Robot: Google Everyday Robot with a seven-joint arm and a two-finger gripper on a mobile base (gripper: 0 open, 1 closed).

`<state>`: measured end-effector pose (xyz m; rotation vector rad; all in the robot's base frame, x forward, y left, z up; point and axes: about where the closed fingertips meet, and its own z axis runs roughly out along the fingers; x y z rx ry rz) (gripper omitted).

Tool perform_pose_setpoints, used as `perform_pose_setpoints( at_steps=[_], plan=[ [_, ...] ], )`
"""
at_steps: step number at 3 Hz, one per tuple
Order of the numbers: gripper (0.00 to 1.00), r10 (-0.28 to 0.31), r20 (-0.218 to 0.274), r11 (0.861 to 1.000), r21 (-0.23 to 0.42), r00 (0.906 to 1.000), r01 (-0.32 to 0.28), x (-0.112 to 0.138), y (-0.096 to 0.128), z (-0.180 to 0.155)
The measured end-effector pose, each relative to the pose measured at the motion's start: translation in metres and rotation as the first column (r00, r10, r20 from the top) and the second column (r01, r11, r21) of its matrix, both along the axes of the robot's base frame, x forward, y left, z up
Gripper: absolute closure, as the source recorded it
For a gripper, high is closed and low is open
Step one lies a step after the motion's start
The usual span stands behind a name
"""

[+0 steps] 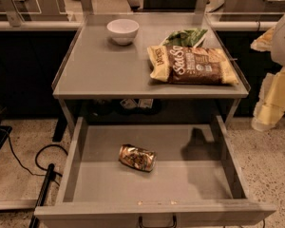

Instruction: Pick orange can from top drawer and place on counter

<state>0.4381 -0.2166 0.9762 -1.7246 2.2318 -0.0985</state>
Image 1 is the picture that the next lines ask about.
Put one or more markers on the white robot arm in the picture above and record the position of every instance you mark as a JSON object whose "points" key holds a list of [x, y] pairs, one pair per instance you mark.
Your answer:
{"points": [[278, 43]]}

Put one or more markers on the green snack bag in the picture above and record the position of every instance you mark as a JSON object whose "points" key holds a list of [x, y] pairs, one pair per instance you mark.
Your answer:
{"points": [[192, 37]]}

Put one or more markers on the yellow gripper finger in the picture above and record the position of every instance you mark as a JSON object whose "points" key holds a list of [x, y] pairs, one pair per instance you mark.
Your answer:
{"points": [[270, 107], [264, 41]]}

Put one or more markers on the grey counter cabinet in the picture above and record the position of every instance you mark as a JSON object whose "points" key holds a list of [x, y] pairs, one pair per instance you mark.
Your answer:
{"points": [[96, 68]]}

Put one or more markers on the black floor bar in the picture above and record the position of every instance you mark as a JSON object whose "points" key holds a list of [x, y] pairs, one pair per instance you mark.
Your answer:
{"points": [[34, 222]]}

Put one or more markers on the grey open top drawer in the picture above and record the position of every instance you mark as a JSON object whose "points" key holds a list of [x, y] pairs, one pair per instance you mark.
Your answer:
{"points": [[196, 178]]}

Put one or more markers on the brown yellow chip bag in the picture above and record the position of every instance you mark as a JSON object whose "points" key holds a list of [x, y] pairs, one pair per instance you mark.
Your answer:
{"points": [[191, 65]]}

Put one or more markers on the black drawer handle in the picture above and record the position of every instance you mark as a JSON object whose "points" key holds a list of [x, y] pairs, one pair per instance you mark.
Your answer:
{"points": [[157, 223]]}

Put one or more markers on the white ceramic bowl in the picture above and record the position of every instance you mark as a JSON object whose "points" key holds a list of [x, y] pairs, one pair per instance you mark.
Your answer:
{"points": [[123, 31]]}

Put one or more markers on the crushed orange soda can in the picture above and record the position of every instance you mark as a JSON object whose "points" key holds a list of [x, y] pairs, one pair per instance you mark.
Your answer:
{"points": [[137, 158]]}

